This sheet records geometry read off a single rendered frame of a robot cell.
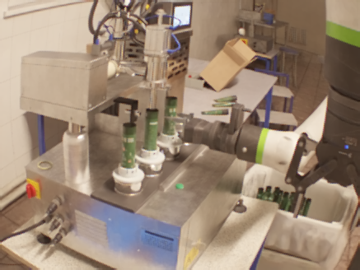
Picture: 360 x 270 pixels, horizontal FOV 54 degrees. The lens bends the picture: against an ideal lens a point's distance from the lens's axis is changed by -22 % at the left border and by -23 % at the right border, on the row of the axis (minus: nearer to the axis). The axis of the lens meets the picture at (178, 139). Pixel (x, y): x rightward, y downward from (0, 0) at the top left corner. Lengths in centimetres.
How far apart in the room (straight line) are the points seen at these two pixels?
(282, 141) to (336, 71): 65
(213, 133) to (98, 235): 39
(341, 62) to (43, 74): 78
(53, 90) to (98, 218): 33
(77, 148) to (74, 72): 19
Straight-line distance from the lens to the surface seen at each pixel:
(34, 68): 104
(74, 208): 106
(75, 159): 102
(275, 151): 103
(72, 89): 96
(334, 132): 43
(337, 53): 40
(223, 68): 273
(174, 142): 115
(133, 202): 96
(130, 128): 93
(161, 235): 95
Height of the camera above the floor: 154
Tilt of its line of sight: 23 degrees down
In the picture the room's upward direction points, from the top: 5 degrees clockwise
